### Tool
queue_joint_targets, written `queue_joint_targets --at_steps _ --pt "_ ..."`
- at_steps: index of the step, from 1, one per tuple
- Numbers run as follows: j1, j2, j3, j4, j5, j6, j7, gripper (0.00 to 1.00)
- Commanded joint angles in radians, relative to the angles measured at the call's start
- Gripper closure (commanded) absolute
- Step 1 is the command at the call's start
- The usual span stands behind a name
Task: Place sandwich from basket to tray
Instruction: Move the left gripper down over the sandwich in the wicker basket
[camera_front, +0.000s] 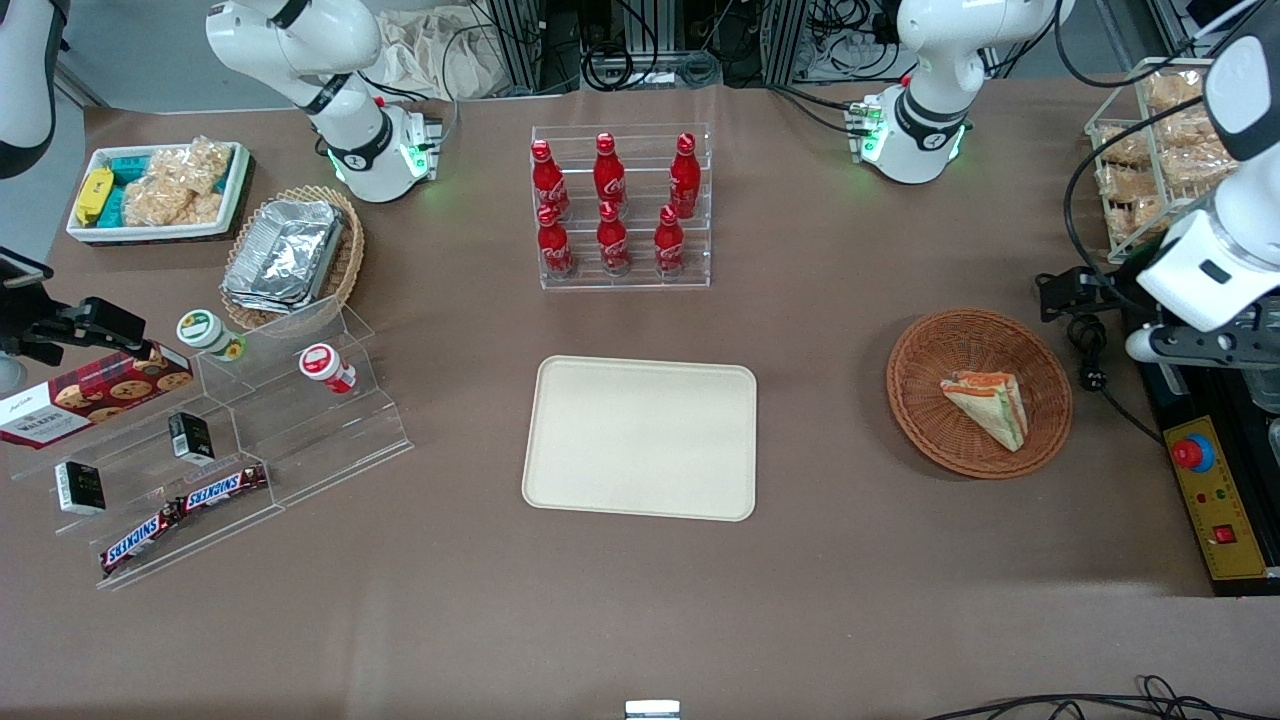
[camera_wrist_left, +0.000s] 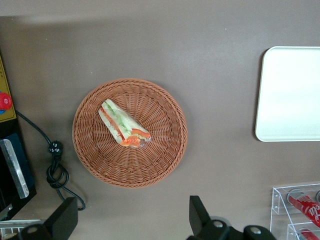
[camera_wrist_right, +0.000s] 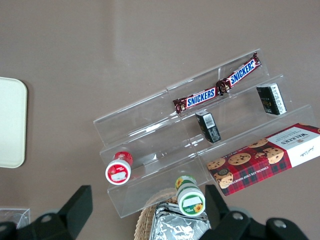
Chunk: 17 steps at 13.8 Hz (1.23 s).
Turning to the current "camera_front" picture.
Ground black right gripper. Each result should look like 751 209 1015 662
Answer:
0 296 147 367

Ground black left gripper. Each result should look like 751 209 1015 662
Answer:
1034 267 1280 369

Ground wrapped triangle sandwich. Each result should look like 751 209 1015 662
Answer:
940 370 1030 453

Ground brown round wicker basket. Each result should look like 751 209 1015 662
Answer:
886 308 1074 480

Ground light oval wicker basket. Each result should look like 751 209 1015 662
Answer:
222 185 366 331

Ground beige plastic tray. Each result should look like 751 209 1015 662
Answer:
521 355 758 523

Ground red Walkers cookie box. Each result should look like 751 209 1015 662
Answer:
0 343 194 450

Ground green lid yogurt cup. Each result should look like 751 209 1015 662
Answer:
177 309 247 362

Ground clear bagged pastry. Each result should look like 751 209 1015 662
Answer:
1095 165 1167 216
1095 125 1153 167
1158 110 1241 191
1105 198 1169 253
1140 70 1207 113

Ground white rectangular snack bin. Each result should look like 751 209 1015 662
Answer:
66 141 253 247

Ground yellow snack pack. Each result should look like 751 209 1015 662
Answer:
75 167 114 226

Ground clear rice cracker bag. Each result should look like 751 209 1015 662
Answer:
150 137 235 193
122 172 225 228

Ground small black carton box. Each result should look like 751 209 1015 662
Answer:
168 411 215 466
55 460 107 516

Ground silver foil container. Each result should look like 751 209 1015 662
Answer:
222 198 346 314

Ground brown Snickers bar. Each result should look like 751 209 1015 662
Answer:
100 500 187 576
175 463 271 514

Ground red lid yogurt cup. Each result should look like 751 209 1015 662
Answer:
299 343 358 395

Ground clear acrylic step stand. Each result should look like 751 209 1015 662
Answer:
10 295 414 591

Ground yellow emergency stop box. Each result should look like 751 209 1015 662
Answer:
1138 360 1280 598

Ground red cola bottle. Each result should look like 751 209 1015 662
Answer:
596 200 632 277
654 204 687 277
668 132 702 219
593 131 629 209
530 139 571 217
537 203 576 278

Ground beige crumpled cloth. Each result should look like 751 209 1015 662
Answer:
375 5 513 102

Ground clear acrylic bottle rack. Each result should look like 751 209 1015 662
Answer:
530 123 713 292

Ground black cable with plug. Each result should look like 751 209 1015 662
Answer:
1066 314 1169 446

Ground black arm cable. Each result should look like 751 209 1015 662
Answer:
1054 0 1263 301

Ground white wire rack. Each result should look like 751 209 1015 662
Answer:
1085 57 1243 264

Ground black base cables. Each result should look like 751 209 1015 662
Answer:
765 82 873 138

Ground thin black cable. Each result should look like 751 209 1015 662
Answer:
922 674 1280 720

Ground aluminium frame post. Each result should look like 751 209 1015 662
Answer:
482 0 584 97

